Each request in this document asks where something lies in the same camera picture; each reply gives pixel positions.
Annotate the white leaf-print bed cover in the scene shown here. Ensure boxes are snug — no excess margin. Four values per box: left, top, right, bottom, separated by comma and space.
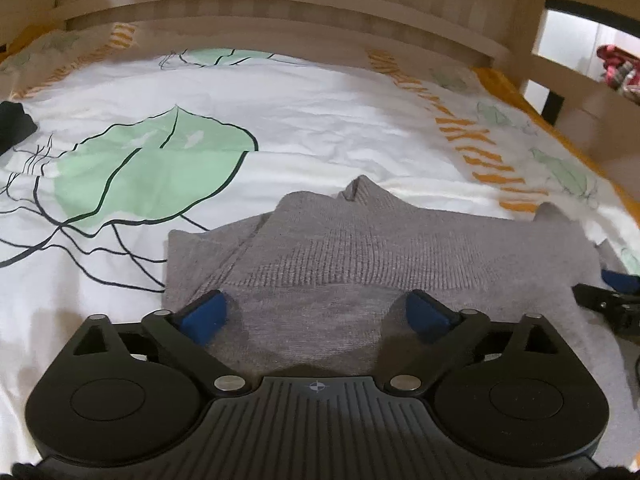
0, 22, 640, 467

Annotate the wooden bed frame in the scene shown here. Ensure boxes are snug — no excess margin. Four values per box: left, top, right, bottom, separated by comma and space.
0, 0, 640, 181

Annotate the pile of colourful clothes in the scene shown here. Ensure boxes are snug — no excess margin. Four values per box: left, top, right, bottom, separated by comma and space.
595, 44, 640, 97

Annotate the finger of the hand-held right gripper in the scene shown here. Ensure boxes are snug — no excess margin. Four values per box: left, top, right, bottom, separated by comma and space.
601, 269, 640, 293
571, 283, 640, 334

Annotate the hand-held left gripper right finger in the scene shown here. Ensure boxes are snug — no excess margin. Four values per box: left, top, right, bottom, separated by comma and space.
384, 289, 562, 397

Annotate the grey knit sweater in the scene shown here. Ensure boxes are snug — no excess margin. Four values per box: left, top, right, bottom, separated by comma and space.
162, 175, 640, 473

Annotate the dark cloth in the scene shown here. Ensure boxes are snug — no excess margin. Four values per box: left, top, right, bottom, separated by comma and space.
0, 101, 38, 156

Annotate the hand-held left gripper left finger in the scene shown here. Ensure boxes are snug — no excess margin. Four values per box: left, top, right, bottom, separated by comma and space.
72, 289, 247, 399

